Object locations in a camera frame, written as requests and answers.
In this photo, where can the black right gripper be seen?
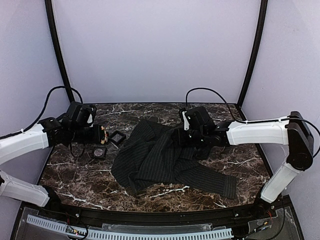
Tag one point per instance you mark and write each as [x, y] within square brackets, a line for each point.
[181, 137]

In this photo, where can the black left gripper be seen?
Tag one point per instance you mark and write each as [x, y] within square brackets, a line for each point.
[100, 134]

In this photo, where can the dark pinstriped garment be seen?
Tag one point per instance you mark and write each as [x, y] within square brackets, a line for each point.
[152, 155]

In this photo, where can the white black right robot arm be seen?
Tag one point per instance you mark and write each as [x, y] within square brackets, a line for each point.
[199, 130]

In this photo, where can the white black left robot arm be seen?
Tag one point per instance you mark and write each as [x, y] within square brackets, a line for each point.
[76, 125]

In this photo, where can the black square box right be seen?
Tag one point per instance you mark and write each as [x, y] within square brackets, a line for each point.
[117, 137]

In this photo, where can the black square box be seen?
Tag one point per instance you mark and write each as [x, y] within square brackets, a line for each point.
[101, 157]
[117, 137]

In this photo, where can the black square box front left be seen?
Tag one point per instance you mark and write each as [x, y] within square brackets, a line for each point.
[101, 157]

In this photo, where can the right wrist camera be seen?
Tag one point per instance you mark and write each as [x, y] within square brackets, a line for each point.
[184, 119]

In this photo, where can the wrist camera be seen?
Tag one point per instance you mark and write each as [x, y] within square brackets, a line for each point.
[184, 119]
[92, 110]

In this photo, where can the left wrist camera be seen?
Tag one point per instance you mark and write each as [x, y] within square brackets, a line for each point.
[92, 110]

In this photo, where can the white slotted cable duct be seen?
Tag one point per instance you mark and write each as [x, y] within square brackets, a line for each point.
[131, 232]

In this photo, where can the black front table rail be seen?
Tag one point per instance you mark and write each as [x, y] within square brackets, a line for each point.
[231, 217]

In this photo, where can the black left frame post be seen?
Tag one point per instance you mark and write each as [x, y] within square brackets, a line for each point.
[57, 48]

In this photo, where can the black frame post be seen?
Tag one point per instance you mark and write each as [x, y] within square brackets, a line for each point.
[254, 52]
[57, 48]

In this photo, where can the black right frame post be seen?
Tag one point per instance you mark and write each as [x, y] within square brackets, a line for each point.
[254, 52]

